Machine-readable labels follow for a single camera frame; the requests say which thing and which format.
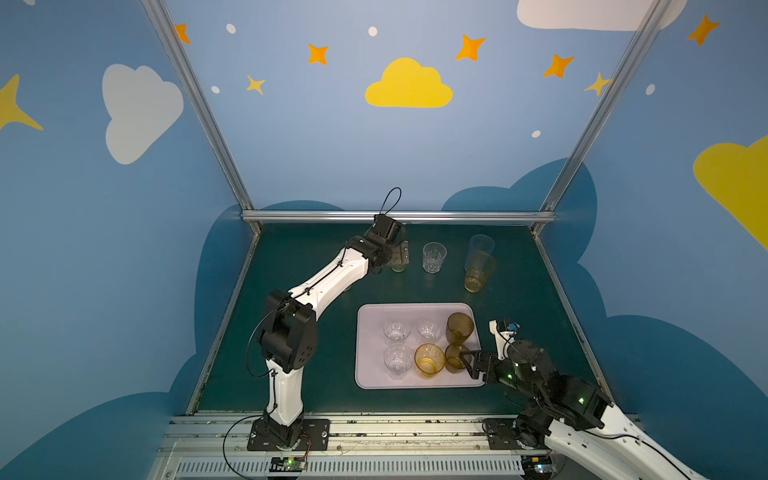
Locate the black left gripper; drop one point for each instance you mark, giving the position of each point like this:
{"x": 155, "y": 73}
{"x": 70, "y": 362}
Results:
{"x": 395, "y": 255}

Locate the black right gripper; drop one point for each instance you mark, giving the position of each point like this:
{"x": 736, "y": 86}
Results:
{"x": 486, "y": 366}

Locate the dimpled amber glass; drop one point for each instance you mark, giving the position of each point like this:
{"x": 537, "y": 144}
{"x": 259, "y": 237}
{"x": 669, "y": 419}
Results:
{"x": 453, "y": 361}
{"x": 459, "y": 327}

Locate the short yellow transparent glass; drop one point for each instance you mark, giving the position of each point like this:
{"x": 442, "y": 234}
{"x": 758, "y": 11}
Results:
{"x": 429, "y": 359}

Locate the clear faceted glass three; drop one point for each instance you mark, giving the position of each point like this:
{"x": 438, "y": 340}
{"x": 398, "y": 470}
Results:
{"x": 429, "y": 329}

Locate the clear faceted glass one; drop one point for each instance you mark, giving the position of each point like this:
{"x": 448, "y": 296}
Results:
{"x": 398, "y": 360}

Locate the clear faceted glass two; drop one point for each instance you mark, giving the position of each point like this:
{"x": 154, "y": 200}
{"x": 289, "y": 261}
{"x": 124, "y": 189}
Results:
{"x": 396, "y": 331}

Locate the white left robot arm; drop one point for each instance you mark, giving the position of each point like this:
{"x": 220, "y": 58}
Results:
{"x": 288, "y": 334}

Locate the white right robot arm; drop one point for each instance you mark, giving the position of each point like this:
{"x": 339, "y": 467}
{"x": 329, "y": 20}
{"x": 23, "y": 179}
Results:
{"x": 570, "y": 416}

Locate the white plastic tray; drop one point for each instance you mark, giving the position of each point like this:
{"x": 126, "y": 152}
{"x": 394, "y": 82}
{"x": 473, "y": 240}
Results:
{"x": 371, "y": 344}

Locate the clear faceted glass four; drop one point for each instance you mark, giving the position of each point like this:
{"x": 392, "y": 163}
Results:
{"x": 433, "y": 257}

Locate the tall frosted blue glass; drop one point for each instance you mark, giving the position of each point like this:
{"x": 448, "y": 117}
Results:
{"x": 480, "y": 243}

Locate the tall yellow transparent glass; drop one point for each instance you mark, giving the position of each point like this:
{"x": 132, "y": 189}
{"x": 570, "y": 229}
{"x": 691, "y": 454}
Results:
{"x": 480, "y": 268}

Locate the right green circuit board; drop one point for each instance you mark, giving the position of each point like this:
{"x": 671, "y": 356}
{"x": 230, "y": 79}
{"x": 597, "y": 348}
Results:
{"x": 537, "y": 468}

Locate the green circuit board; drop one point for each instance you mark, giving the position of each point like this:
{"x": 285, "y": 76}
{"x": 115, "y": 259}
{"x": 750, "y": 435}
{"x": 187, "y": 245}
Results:
{"x": 537, "y": 468}
{"x": 287, "y": 465}

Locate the left green circuit board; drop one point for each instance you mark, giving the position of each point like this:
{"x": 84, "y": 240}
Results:
{"x": 287, "y": 465}

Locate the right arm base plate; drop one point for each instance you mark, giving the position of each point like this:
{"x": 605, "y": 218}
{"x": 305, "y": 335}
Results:
{"x": 522, "y": 432}

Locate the right table edge rail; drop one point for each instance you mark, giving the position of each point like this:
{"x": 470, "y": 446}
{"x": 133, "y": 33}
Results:
{"x": 573, "y": 319}

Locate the table edge rail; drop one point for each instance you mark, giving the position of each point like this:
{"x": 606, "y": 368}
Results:
{"x": 223, "y": 266}
{"x": 573, "y": 319}

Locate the horizontal aluminium frame rail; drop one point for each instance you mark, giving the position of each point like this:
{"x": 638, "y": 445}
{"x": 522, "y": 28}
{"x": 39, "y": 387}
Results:
{"x": 431, "y": 217}

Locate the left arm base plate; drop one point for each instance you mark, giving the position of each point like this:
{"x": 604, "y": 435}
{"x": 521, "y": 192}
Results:
{"x": 268, "y": 435}

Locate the left table edge rail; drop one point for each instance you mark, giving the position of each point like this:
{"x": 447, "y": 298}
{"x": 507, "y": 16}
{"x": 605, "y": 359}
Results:
{"x": 223, "y": 266}

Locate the white vented cable duct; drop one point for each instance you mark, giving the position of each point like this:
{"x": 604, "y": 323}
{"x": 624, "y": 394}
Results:
{"x": 347, "y": 467}

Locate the left aluminium frame post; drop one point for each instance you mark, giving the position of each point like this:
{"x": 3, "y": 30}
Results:
{"x": 161, "y": 20}

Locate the aluminium frame post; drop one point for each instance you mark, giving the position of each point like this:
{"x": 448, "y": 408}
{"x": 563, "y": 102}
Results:
{"x": 637, "y": 49}
{"x": 161, "y": 20}

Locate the right aluminium frame post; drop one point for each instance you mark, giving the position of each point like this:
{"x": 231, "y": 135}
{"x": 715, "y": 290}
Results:
{"x": 637, "y": 49}

